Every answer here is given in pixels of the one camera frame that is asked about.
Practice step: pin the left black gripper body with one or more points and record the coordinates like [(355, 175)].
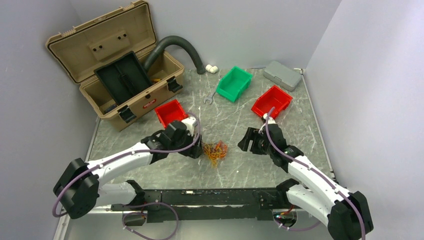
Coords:
[(192, 150)]

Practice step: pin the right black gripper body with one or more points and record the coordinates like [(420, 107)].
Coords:
[(259, 145)]

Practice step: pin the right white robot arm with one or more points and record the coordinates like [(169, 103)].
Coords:
[(346, 214)]

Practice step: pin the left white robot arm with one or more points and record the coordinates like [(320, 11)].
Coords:
[(86, 185)]

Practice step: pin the left red plastic bin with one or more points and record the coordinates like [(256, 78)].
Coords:
[(169, 112)]

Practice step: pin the red plastic bin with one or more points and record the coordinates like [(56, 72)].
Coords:
[(169, 112), (273, 97)]

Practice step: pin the silver open-end wrench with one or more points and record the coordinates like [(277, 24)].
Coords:
[(209, 99)]

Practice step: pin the right red plastic bin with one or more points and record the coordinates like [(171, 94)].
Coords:
[(273, 97)]

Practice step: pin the green plastic bin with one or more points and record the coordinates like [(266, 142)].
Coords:
[(234, 83)]

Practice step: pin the grey plastic case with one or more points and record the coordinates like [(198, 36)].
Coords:
[(281, 75)]

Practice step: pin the white pipe fitting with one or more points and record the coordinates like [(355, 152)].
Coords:
[(211, 69)]

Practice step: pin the black toolbox tray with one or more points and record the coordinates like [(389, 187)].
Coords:
[(124, 78)]

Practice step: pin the tan plastic toolbox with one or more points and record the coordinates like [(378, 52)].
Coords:
[(126, 31)]

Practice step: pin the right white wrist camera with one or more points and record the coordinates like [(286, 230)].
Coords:
[(267, 119)]

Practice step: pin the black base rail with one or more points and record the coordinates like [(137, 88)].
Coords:
[(161, 205)]

